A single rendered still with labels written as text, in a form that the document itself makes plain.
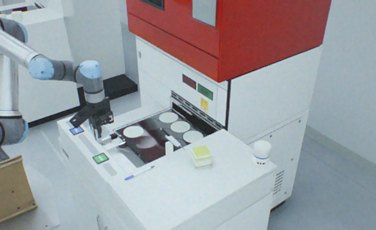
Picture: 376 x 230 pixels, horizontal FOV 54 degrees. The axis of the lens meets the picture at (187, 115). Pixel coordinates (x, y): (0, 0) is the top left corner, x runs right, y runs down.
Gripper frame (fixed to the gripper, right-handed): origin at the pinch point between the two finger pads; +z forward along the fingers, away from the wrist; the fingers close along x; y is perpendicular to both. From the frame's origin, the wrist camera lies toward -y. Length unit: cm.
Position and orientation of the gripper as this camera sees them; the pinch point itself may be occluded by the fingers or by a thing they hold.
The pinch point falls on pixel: (97, 141)
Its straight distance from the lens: 161.8
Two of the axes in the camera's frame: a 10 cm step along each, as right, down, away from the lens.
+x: -6.2, -4.3, 6.6
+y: 7.9, -3.4, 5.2
